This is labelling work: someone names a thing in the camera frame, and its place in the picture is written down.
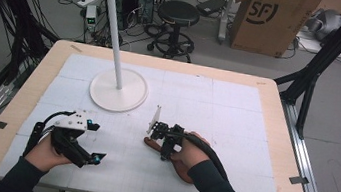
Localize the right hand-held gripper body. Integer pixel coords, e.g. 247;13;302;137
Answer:
145;103;193;148

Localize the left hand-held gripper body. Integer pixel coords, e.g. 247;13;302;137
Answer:
46;107;98;169

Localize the brown wooden spoon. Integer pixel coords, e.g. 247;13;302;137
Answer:
138;136;200;185

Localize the person's right hand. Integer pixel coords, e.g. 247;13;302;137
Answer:
168;129;213;177

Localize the person's left hand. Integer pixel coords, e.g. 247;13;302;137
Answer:
22;131;76;177

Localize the white hook rack stand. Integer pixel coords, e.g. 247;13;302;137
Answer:
60;0;163;117

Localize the white grid mat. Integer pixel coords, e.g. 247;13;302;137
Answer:
0;45;299;192

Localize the beige tape piece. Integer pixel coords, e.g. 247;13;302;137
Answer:
69;44;85;54

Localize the power supply with green display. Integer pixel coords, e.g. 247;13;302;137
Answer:
83;4;100;33

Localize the black round stool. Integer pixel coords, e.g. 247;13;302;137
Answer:
145;0;204;64

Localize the white power strip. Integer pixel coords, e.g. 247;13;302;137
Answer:
75;0;99;10

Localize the black computer tower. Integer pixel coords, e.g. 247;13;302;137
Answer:
108;0;140;33
131;0;157;27

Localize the black flat case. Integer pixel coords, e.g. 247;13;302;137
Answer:
195;0;228;20

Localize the brown cardboard box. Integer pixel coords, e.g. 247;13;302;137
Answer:
225;0;324;64

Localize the grey bag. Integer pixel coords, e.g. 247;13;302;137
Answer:
304;5;341;45

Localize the left hand-held gripper black cable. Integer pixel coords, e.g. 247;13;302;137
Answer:
22;104;76;163

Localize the hand-held gripper black cable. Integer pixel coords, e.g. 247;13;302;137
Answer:
177;132;236;183
22;104;76;163

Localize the right hand-held gripper black cable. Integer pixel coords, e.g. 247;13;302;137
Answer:
177;132;236;183

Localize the white metal post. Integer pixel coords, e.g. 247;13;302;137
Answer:
215;0;236;47

